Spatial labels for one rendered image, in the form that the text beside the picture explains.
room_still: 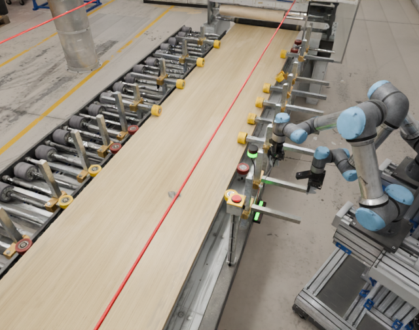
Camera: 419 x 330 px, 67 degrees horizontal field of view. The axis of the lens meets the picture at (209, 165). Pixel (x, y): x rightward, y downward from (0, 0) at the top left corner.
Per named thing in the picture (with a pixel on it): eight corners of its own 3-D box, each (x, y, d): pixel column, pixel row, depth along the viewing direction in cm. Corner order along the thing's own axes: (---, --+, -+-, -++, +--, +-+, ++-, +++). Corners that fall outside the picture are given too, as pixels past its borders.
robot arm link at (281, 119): (283, 121, 161) (272, 114, 167) (280, 139, 168) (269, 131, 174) (294, 116, 164) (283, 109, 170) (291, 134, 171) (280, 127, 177)
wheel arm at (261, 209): (300, 220, 182) (301, 216, 179) (299, 225, 179) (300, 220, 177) (228, 200, 193) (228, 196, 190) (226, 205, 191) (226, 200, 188)
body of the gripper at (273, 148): (270, 161, 180) (273, 144, 172) (268, 152, 186) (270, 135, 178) (283, 162, 180) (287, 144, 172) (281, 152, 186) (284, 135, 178)
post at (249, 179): (247, 229, 198) (254, 174, 166) (245, 233, 196) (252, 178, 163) (241, 227, 199) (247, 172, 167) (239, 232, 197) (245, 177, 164)
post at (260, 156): (256, 202, 217) (264, 148, 184) (255, 206, 214) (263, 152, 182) (251, 201, 218) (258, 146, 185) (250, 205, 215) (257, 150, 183)
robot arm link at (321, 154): (334, 152, 171) (319, 154, 170) (328, 167, 178) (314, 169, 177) (327, 144, 177) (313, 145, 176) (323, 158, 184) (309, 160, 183)
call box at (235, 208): (245, 207, 148) (246, 195, 142) (240, 218, 143) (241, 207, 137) (230, 202, 149) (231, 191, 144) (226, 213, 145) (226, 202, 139)
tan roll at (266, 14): (328, 25, 372) (330, 14, 364) (327, 29, 364) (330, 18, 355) (214, 12, 409) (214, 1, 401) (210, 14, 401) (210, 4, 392)
